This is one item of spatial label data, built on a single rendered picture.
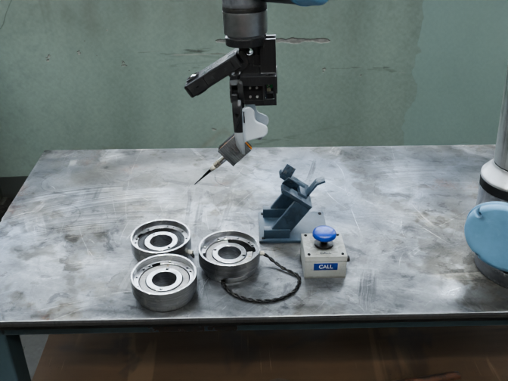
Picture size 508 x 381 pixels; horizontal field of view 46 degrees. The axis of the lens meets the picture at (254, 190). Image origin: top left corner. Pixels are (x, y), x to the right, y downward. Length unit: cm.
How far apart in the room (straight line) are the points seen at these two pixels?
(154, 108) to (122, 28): 36
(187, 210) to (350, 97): 157
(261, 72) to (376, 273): 40
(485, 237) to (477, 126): 201
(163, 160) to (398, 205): 54
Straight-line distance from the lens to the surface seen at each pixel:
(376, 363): 125
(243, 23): 102
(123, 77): 263
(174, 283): 100
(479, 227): 88
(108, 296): 101
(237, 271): 99
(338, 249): 102
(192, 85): 107
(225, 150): 111
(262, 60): 105
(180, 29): 254
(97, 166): 141
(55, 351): 131
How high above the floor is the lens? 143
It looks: 30 degrees down
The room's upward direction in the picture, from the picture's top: straight up
